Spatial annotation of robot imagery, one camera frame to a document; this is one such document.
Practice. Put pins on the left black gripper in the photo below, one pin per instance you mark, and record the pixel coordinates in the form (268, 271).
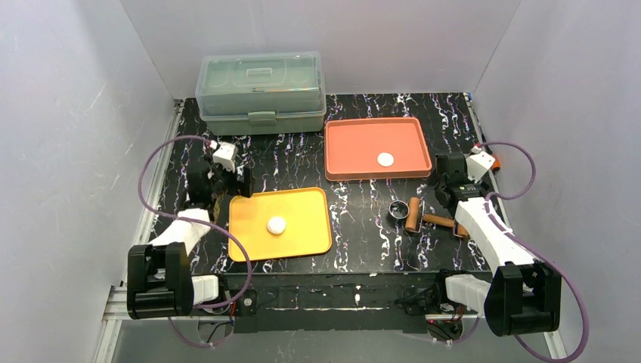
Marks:
(233, 181)

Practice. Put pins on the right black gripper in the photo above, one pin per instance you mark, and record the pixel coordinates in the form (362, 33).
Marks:
(445, 195)

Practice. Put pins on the orange-red plastic tray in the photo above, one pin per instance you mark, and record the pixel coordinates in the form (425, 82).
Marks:
(352, 146)

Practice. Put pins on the wooden dough roller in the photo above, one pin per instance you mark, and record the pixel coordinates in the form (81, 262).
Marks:
(414, 220)

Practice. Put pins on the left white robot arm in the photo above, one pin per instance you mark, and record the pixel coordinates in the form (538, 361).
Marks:
(159, 281)

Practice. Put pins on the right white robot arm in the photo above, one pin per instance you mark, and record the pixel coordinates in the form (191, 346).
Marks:
(523, 296)

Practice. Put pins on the green plastic storage box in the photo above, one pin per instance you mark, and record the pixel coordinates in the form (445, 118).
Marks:
(262, 94)

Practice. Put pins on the flat round white wrapper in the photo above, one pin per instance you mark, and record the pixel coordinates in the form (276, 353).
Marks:
(385, 159)

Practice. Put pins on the yellow plastic tray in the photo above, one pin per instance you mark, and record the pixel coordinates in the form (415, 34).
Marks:
(308, 231)

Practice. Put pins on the white dough ball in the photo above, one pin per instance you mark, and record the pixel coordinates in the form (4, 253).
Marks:
(276, 225)

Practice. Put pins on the aluminium front frame rail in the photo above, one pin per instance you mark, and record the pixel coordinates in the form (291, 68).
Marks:
(297, 335)

